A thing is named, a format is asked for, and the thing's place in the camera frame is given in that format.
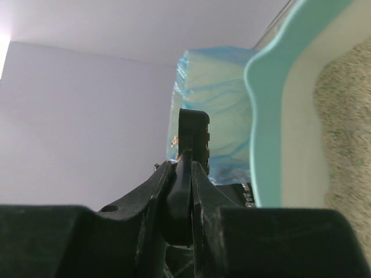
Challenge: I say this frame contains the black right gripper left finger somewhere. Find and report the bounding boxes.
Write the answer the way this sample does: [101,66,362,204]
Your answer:
[1,162,172,277]

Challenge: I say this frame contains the black litter scoop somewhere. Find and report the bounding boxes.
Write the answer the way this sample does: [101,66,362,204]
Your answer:
[161,108,210,247]

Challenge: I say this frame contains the black ribbed case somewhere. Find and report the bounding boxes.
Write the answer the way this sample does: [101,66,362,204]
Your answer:
[216,182,255,208]

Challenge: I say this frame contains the trash bin with blue bag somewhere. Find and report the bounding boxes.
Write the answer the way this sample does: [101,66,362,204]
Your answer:
[166,46,257,185]

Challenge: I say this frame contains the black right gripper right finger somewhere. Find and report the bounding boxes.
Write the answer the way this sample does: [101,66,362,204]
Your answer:
[191,162,370,277]

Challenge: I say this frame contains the light blue litter box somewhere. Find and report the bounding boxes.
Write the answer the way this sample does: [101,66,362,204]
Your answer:
[243,0,371,209]

